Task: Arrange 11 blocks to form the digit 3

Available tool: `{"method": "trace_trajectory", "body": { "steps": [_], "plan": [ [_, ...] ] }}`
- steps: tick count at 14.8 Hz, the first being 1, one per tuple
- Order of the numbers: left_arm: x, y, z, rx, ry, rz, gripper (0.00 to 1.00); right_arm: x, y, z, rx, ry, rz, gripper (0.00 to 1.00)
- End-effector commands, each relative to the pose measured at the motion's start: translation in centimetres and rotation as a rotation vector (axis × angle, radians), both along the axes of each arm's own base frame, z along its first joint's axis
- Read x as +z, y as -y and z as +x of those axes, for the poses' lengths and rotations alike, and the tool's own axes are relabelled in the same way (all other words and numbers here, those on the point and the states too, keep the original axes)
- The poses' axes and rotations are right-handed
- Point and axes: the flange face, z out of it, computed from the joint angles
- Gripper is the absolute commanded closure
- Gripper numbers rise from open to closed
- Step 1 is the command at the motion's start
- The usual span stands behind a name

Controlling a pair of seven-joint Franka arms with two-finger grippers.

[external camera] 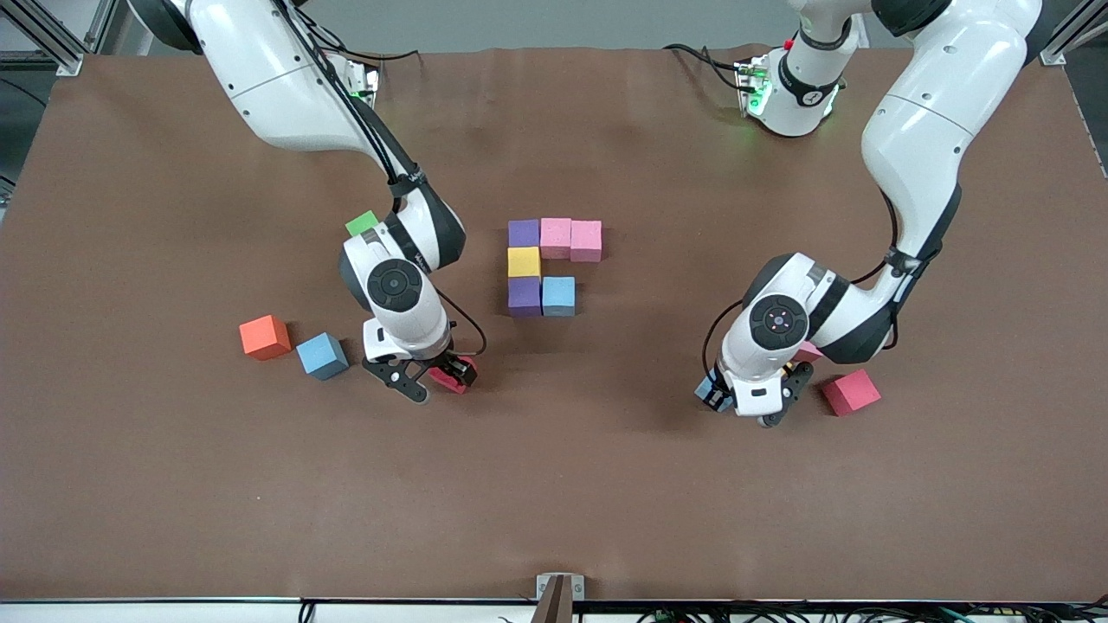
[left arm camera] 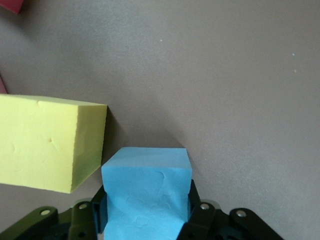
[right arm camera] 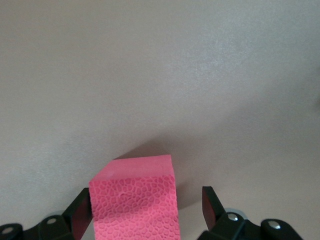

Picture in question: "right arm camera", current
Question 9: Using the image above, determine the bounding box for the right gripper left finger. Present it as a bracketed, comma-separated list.
[0, 187, 92, 240]

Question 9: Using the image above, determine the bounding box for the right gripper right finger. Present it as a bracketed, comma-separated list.
[198, 185, 303, 240]

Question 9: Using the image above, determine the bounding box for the red foam cube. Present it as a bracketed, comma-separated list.
[88, 154, 181, 240]

